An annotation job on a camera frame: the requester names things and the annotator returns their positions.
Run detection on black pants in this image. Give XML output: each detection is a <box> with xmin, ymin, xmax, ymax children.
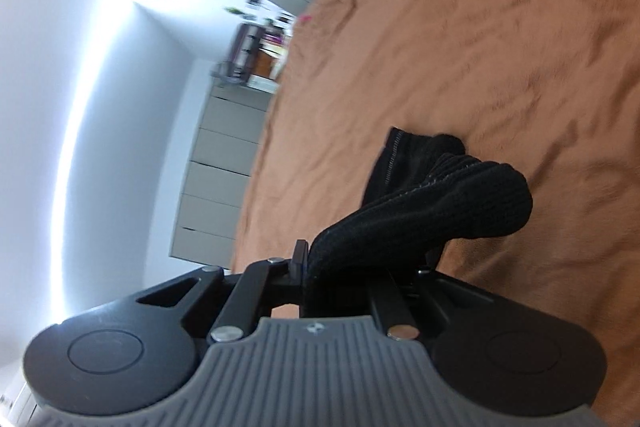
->
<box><xmin>302</xmin><ymin>128</ymin><xmax>533</xmax><ymax>317</ymax></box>

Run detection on grey wardrobe doors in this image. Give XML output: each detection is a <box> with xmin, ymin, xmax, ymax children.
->
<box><xmin>170</xmin><ymin>86</ymin><xmax>272</xmax><ymax>268</ymax></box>

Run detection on cluttered bedside shelf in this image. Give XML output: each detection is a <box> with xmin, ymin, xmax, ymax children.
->
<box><xmin>212</xmin><ymin>0</ymin><xmax>296</xmax><ymax>94</ymax></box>

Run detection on orange-brown bed cover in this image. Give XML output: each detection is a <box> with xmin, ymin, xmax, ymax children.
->
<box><xmin>232</xmin><ymin>0</ymin><xmax>639</xmax><ymax>426</ymax></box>

